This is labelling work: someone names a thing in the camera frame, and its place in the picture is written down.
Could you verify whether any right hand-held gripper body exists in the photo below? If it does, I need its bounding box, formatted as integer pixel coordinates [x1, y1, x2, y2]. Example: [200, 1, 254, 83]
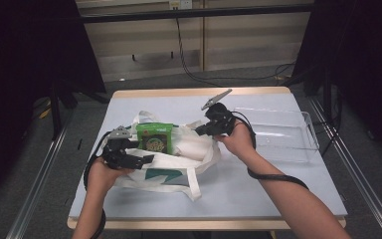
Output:
[201, 89, 237, 135]

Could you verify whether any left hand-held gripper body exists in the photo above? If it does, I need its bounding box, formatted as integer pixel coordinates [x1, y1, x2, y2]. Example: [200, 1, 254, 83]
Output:
[102, 125, 143, 170]

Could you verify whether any green snack packet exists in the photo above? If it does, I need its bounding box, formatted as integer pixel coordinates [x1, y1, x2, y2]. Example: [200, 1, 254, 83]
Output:
[135, 121, 175, 155]

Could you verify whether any white canvas tote bag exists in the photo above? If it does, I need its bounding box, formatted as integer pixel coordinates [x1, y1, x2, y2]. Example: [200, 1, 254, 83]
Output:
[97, 110, 223, 202]

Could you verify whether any clear plastic tray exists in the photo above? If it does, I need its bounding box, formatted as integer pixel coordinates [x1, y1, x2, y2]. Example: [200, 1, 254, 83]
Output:
[233, 107, 320, 164]

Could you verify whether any person's right hand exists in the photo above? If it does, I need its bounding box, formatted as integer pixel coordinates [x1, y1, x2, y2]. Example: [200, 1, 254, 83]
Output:
[215, 120, 257, 160]

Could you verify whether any person's left hand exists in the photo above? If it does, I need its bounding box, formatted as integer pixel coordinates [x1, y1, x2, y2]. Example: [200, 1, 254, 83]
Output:
[86, 157, 135, 197]

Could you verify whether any black horizontal bar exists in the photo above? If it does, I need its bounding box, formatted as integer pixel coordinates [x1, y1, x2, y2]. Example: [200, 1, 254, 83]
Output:
[79, 3, 314, 24]

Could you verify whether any dark curtain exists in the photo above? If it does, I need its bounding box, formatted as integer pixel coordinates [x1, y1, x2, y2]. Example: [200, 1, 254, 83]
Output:
[291, 0, 382, 167]
[0, 0, 107, 210]

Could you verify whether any left hand-held gripper cable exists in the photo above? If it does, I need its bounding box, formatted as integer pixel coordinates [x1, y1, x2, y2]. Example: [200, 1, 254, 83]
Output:
[83, 130, 114, 239]

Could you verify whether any hand-held gripper cable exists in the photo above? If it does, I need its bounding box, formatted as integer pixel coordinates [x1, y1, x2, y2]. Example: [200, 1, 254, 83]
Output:
[83, 130, 114, 239]
[231, 111, 310, 191]

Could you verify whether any black floor cable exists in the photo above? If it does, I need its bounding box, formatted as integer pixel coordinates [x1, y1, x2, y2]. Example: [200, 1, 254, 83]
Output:
[174, 18, 296, 88]

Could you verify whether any right hand-held gripper cable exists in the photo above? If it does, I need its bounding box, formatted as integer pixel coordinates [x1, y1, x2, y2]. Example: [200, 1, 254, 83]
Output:
[231, 111, 310, 191]

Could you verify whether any wall power outlet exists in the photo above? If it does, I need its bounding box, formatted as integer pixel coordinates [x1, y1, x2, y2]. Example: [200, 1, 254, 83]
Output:
[168, 0, 193, 10]

